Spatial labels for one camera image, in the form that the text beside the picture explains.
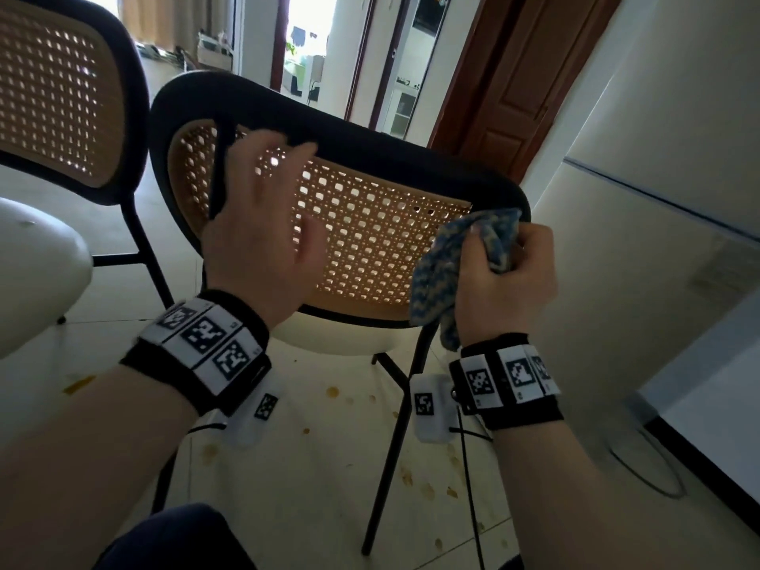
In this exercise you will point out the glass panel door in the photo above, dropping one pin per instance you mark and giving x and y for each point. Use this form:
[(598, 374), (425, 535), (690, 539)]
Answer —
[(415, 65)]

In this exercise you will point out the cream seat cane back chair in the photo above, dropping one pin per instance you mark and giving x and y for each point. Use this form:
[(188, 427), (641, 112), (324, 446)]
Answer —
[(356, 148), (41, 261)]

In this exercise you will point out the brown wooden door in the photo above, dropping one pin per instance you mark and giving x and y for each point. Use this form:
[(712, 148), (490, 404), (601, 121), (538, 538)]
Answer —
[(522, 83)]

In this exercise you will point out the beige curtain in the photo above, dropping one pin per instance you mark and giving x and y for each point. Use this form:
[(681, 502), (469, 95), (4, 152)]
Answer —
[(166, 17)]

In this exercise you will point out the black left wristband with markers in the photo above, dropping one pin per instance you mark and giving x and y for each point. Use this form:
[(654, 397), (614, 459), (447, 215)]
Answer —
[(154, 365)]

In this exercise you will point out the white right wrist tracker box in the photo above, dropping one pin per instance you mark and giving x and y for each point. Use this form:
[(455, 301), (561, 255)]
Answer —
[(433, 427)]

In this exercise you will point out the white left wrist tracker box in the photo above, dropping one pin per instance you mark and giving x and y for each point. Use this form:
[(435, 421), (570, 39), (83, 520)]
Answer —
[(249, 430)]

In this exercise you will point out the white wrist tracker box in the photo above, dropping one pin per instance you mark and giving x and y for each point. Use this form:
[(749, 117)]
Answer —
[(249, 430), (433, 427)]

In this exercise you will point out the black wristband with markers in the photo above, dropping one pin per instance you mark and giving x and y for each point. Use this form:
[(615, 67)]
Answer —
[(154, 365), (522, 412)]

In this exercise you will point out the person's right forearm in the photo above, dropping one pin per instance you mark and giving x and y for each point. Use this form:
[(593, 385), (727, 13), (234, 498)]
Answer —
[(582, 504)]

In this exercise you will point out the person's left hand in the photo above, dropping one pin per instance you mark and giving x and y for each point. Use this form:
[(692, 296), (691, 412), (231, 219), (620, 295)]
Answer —
[(255, 255)]

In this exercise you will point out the black right wristband with markers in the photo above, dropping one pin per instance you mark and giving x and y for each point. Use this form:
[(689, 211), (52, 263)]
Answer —
[(522, 412)]

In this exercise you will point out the person's right hand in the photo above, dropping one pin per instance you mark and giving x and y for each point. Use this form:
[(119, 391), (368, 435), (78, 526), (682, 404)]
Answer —
[(505, 296)]

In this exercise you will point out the person's left forearm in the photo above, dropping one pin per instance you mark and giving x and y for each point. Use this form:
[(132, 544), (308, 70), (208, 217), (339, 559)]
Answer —
[(77, 468)]

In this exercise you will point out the person's dark trousers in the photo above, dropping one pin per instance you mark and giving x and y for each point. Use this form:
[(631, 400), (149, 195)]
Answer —
[(178, 540)]

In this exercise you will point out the blue patterned cleaning cloth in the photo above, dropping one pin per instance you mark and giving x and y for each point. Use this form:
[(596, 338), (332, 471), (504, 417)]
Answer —
[(439, 273)]

